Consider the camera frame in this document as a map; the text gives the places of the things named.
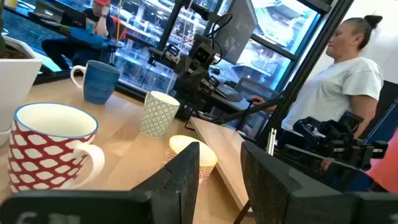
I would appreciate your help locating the orange red object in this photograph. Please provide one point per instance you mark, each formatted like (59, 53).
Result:
(385, 168)

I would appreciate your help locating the black background robot arm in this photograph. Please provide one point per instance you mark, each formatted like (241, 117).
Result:
(335, 140)

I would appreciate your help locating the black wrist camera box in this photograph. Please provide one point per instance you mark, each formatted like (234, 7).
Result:
(202, 51)

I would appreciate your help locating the black keyboard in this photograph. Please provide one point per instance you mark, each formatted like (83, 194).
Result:
(229, 92)

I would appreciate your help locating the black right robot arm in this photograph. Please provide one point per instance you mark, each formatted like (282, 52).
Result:
(192, 102)

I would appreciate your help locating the white square planter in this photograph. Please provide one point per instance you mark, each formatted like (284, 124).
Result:
(15, 87)

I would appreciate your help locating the red white patterned mug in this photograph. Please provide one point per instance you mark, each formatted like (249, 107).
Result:
(40, 155)

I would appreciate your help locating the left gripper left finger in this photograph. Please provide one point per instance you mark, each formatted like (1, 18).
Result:
(180, 186)

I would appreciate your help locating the orange floral patterned mug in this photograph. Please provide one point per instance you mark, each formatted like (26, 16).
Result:
(206, 158)

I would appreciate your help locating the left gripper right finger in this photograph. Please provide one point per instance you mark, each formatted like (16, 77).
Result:
(273, 193)

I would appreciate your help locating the person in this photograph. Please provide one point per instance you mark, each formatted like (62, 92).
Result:
(335, 87)
(93, 31)

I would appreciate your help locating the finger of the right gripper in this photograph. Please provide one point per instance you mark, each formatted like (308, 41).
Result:
(169, 56)
(209, 85)

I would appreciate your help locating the silver metal bracket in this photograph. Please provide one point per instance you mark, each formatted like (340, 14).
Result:
(271, 141)

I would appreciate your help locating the dark laptop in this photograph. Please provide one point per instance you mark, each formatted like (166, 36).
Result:
(59, 12)

